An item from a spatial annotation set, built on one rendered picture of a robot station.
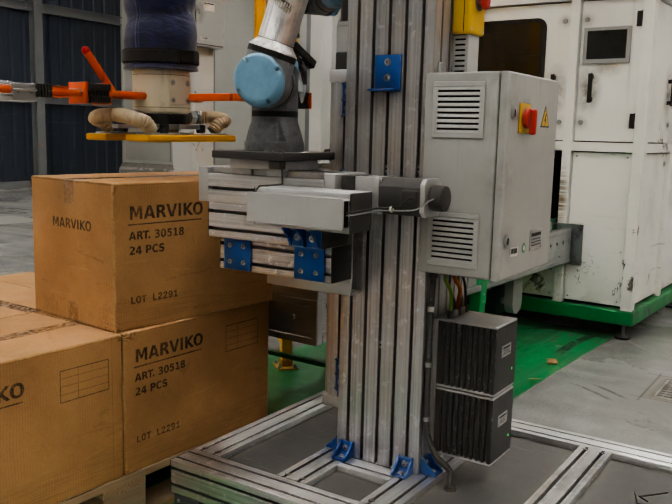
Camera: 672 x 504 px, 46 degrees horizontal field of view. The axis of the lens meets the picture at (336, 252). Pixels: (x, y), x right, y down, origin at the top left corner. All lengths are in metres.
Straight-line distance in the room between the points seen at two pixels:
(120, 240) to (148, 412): 0.50
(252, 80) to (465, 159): 0.51
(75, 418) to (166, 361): 0.32
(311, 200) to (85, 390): 0.81
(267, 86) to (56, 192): 0.80
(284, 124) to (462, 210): 0.48
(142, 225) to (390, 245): 0.68
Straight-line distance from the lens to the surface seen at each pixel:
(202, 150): 3.94
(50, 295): 2.46
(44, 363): 2.08
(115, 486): 2.32
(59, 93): 2.26
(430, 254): 1.90
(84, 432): 2.20
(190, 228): 2.32
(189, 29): 2.44
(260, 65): 1.84
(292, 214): 1.78
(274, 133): 1.97
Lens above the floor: 1.09
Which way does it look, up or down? 9 degrees down
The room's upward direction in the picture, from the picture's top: 1 degrees clockwise
